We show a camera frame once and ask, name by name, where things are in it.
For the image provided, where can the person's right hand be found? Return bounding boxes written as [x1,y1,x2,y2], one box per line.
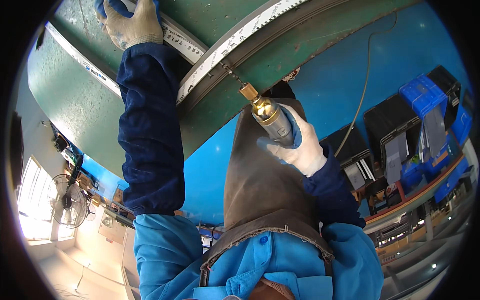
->
[256,103,328,178]

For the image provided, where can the person's left hand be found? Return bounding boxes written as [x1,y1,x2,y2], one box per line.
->
[94,0,164,51]

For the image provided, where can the short grey profile white tape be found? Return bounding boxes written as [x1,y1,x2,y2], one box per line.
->
[122,0,209,67]

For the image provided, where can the silver brass pneumatic drill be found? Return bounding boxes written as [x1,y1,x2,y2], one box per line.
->
[219,62,296,148]

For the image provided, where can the thin grey profile white tape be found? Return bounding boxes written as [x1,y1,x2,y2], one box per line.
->
[44,22,123,98]

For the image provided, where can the long grey profile white tape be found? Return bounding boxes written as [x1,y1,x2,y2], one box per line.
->
[175,0,422,118]

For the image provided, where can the cluttered workshop shelf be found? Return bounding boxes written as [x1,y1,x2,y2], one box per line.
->
[52,124,136,227]

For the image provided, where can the bright window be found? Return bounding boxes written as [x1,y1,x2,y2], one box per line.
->
[16,155,76,241]

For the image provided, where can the person's body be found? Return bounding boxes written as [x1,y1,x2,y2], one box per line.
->
[133,80,385,300]

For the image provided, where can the shelf with blue black crates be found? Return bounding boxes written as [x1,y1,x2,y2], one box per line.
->
[320,65,476,226]

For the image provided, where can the grey metal storage rack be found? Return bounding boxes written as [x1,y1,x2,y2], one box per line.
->
[367,187,471,265]

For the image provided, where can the black wall fan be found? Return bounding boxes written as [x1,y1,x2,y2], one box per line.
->
[47,173,89,230]

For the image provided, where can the white wall board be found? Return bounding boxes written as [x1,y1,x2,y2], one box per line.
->
[98,213,129,245]

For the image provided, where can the thin grey hanging cable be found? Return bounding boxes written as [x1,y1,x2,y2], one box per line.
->
[333,11,399,159]

